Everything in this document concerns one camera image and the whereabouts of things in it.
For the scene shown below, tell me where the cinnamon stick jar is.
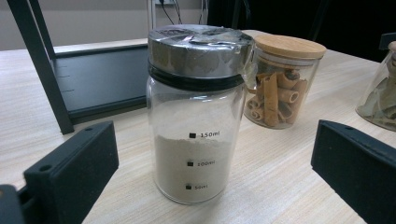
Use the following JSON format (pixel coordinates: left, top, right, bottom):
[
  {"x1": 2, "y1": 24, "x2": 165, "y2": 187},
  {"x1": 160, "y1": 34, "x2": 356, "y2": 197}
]
[{"x1": 243, "y1": 33, "x2": 328, "y2": 131}]

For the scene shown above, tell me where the black metal two-tier rack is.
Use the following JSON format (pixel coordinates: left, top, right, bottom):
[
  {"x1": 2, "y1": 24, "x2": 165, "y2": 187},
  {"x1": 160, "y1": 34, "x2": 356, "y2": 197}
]
[{"x1": 7, "y1": 0, "x2": 149, "y2": 135}]

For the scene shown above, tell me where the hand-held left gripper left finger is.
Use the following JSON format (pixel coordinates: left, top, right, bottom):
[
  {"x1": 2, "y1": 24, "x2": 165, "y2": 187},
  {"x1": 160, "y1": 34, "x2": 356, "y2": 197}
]
[{"x1": 22, "y1": 120, "x2": 120, "y2": 224}]

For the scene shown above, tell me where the black power cable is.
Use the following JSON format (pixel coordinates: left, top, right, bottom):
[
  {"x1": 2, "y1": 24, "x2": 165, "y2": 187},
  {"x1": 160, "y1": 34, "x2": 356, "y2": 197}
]
[
  {"x1": 159, "y1": 0, "x2": 175, "y2": 25},
  {"x1": 173, "y1": 0, "x2": 184, "y2": 25}
]

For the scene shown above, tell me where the dried leaf jar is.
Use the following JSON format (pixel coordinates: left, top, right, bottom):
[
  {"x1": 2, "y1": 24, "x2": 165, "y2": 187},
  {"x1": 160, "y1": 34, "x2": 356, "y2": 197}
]
[{"x1": 355, "y1": 40, "x2": 396, "y2": 133}]

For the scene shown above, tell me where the black curtain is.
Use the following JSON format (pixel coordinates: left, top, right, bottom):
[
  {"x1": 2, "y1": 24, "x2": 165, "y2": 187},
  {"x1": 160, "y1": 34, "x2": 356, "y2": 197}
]
[{"x1": 207, "y1": 0, "x2": 396, "y2": 63}]

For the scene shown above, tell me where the glass jar with white powder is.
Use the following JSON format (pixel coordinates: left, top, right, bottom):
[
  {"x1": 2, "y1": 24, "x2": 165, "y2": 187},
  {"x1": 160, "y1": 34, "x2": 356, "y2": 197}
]
[{"x1": 145, "y1": 23, "x2": 256, "y2": 205}]

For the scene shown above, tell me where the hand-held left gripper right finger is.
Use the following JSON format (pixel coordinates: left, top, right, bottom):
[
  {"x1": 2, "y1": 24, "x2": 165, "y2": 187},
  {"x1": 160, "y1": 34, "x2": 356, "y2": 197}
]
[{"x1": 310, "y1": 119, "x2": 396, "y2": 224}]

